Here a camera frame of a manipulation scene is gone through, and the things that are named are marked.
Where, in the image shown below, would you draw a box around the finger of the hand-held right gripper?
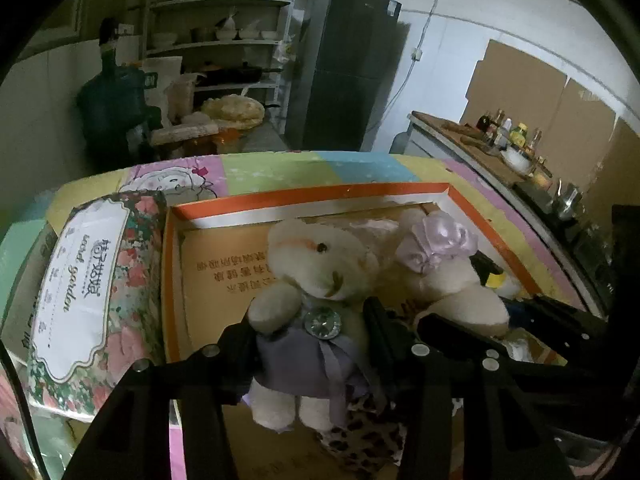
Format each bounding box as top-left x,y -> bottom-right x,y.
416,313 -> 607,387
501,295 -> 607,357

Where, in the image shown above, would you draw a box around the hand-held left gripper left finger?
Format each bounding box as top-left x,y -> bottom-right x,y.
86,321 -> 259,480

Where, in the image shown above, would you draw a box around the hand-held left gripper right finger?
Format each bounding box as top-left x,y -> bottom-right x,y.
363,298 -> 576,480

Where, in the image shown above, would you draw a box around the plush bear with lavender rose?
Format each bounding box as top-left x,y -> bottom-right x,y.
320,207 -> 511,339

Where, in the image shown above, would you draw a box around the orange rimmed cardboard tray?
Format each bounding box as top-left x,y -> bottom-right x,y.
162,182 -> 586,480

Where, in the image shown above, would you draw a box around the leopard print fabric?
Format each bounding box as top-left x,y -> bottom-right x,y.
315,394 -> 407,469

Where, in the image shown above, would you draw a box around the black gas stove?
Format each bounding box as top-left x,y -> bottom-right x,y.
515,180 -> 616,306

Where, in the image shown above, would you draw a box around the metal kettle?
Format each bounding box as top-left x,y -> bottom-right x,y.
550,180 -> 584,221

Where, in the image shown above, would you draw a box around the floral tissue pack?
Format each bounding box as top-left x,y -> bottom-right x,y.
25,190 -> 169,419

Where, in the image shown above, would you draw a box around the white bowl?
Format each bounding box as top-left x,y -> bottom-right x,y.
501,145 -> 534,171

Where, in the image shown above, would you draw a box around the kitchen counter cabinet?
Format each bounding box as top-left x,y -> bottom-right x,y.
390,110 -> 617,311

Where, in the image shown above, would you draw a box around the row of condiment bottles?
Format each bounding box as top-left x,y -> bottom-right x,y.
475,109 -> 551,171

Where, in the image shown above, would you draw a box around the yellow round bundle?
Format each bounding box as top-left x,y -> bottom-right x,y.
200,94 -> 266,131

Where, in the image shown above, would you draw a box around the translucent plastic bag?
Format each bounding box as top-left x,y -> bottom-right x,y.
165,75 -> 206,124

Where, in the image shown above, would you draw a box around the blue water jug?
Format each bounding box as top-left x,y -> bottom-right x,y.
75,67 -> 164,161

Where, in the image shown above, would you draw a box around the black refrigerator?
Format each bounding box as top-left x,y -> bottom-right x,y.
287,0 -> 404,152

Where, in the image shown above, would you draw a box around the white paper sack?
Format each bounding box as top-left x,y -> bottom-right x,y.
140,57 -> 184,122

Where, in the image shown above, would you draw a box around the black frying pan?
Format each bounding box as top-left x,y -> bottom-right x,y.
200,62 -> 284,86

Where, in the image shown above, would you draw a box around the white metal shelf rack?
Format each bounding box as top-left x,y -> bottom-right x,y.
142,0 -> 304,127

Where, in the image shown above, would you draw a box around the black water pump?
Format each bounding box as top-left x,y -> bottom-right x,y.
97,17 -> 121,69

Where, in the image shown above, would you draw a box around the cardboard wall sheets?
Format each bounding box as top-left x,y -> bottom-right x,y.
462,39 -> 640,221

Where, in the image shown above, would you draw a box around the white wall cable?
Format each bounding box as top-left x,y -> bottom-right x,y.
370,0 -> 451,151

